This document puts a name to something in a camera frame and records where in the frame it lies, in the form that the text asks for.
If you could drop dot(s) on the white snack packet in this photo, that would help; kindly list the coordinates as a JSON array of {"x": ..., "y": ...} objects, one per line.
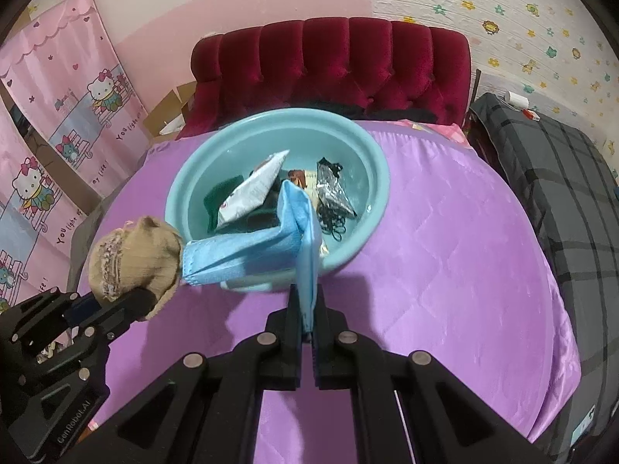
[{"x": 251, "y": 188}]

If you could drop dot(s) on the small red item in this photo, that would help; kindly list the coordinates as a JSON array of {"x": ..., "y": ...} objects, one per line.
[{"x": 532, "y": 115}]

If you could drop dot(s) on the pink cartoon curtain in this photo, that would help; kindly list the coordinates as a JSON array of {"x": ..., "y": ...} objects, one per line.
[{"x": 63, "y": 130}]

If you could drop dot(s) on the beige sock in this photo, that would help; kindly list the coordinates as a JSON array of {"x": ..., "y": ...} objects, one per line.
[{"x": 135, "y": 251}]

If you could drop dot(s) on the grey plaid bed blanket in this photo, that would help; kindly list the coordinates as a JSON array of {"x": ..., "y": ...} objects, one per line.
[{"x": 570, "y": 203}]

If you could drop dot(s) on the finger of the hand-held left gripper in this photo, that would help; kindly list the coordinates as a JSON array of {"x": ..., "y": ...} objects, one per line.
[
  {"x": 130, "y": 307},
  {"x": 82, "y": 310}
]

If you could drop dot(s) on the cardboard box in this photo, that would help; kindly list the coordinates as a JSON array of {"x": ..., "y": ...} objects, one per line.
[{"x": 167, "y": 111}]

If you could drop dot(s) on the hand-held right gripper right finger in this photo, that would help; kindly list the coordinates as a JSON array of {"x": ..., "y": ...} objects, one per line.
[{"x": 325, "y": 348}]

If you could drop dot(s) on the light blue plastic basin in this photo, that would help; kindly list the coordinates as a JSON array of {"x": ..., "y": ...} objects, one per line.
[{"x": 213, "y": 174}]

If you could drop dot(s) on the green scouring cloth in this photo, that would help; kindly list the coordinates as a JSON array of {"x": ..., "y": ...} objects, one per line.
[{"x": 217, "y": 203}]

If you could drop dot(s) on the brown snack packet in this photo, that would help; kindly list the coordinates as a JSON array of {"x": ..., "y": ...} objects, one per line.
[{"x": 302, "y": 181}]

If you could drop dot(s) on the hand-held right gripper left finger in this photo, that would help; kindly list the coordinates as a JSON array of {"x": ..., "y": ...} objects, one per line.
[{"x": 289, "y": 348}]

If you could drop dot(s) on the red velvet sofa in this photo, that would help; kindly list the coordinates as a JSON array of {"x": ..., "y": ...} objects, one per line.
[{"x": 329, "y": 67}]

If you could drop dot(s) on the blue face mask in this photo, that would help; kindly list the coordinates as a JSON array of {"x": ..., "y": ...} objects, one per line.
[
  {"x": 302, "y": 222},
  {"x": 242, "y": 256}
]

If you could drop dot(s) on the silver foil packet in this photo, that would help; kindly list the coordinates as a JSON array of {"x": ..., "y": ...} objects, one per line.
[{"x": 331, "y": 188}]

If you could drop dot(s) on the dark green cloth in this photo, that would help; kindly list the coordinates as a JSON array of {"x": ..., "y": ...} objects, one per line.
[{"x": 263, "y": 215}]

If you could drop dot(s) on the grey under cloth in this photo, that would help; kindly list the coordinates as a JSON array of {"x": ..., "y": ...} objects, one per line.
[{"x": 87, "y": 232}]

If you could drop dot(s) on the purple quilted tablecloth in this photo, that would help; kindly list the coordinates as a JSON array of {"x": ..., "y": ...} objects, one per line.
[{"x": 435, "y": 275}]

